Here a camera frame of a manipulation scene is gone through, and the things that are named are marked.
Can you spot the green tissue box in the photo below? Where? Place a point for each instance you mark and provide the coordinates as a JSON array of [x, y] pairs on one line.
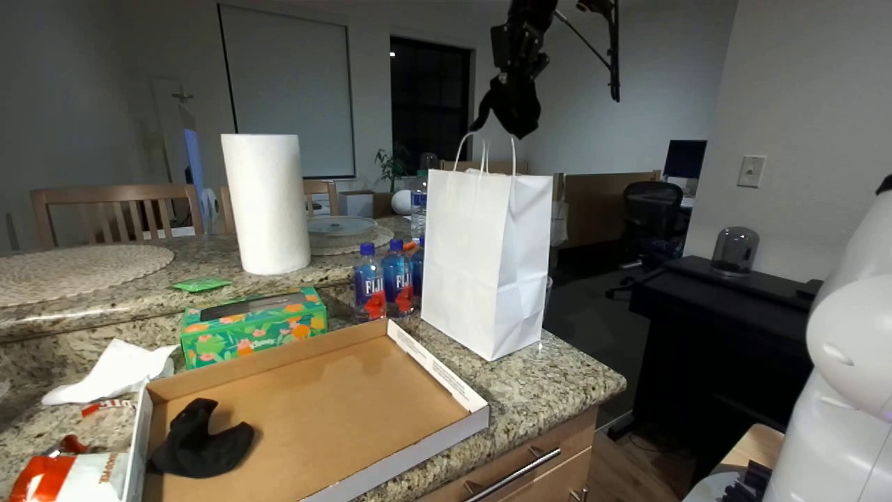
[[251, 331]]

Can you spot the computer monitor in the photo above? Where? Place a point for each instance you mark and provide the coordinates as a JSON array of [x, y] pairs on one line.
[[685, 159]]

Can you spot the crumpled white napkin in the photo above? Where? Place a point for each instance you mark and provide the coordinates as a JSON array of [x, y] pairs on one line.
[[114, 367]]

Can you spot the black desk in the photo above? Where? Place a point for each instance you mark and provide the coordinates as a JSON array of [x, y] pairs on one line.
[[724, 345]]

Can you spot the flat green packet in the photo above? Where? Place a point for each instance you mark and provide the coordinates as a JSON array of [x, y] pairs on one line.
[[198, 285]]

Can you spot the grey glass jar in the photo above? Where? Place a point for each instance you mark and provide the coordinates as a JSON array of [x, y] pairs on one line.
[[734, 249]]

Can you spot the small potted plant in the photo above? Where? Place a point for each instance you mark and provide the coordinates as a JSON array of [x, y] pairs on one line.
[[391, 168]]

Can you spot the white projector screen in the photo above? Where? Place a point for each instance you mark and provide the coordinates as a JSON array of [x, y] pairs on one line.
[[288, 92]]

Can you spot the clear plastic water bottle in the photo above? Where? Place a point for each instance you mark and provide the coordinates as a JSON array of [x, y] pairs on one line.
[[418, 214]]

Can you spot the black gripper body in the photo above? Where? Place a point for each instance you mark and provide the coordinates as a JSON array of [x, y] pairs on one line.
[[525, 24]]

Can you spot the white paper towel roll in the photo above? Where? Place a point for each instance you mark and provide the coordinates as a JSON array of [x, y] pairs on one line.
[[266, 205]]

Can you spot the black office chair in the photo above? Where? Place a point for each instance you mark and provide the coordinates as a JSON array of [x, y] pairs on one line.
[[653, 218]]

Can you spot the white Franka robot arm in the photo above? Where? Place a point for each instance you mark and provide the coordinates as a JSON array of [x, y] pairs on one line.
[[836, 419]]

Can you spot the round grey plate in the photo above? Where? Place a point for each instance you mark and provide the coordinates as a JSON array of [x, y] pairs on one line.
[[349, 232]]

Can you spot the wooden counter cabinet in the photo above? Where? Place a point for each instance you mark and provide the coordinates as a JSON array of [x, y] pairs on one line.
[[518, 455]]

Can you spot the red and white chip bag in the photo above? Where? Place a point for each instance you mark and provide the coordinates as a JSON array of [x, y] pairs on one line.
[[64, 475]]

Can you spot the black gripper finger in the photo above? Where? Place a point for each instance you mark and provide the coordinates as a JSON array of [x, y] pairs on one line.
[[501, 63], [536, 69]]

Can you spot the shallow cardboard box tray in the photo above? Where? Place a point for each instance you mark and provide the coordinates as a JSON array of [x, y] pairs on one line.
[[370, 419]]

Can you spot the small white round object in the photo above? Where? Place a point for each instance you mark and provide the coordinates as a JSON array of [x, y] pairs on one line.
[[402, 203]]

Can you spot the wall cross ornament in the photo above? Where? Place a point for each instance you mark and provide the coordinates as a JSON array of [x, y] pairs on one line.
[[181, 95]]

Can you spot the Fiji water bottle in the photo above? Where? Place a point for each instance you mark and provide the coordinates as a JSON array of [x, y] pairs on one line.
[[398, 282], [368, 288], [416, 270]]

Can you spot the wooden sideboard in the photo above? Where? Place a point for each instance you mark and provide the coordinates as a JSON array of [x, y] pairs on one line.
[[603, 210]]

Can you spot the white light switch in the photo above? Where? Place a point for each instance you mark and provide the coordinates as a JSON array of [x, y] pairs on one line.
[[751, 172]]

